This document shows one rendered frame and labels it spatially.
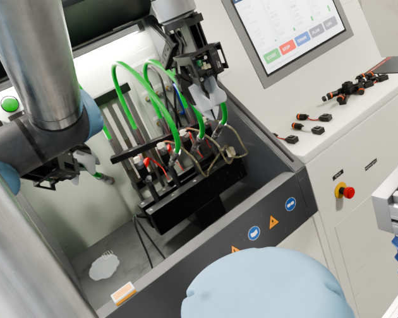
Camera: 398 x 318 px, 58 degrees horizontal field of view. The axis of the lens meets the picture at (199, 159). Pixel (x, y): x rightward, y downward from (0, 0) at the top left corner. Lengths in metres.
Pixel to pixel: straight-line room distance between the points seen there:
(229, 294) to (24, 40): 0.29
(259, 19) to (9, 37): 0.98
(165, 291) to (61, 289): 0.67
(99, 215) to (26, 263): 1.13
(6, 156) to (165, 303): 0.52
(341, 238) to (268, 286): 0.96
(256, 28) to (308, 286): 1.06
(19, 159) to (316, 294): 0.42
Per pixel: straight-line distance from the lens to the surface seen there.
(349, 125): 1.13
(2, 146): 0.54
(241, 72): 1.18
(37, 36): 0.38
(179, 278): 0.88
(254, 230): 0.95
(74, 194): 1.29
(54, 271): 0.22
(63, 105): 0.48
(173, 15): 0.67
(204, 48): 0.67
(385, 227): 0.83
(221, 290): 0.28
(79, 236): 1.34
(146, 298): 0.86
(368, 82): 1.34
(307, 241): 1.11
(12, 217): 0.21
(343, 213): 1.20
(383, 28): 3.44
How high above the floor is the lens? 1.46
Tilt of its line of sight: 23 degrees down
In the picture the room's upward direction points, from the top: 23 degrees counter-clockwise
